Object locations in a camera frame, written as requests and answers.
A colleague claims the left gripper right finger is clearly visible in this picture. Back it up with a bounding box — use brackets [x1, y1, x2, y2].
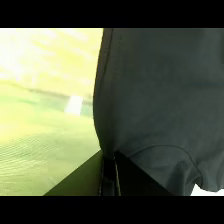
[113, 150, 174, 197]

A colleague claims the dark grey garment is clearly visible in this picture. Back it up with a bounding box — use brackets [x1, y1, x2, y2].
[92, 27, 224, 197]

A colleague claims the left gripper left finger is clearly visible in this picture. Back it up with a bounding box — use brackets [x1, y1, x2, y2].
[43, 149, 104, 197]

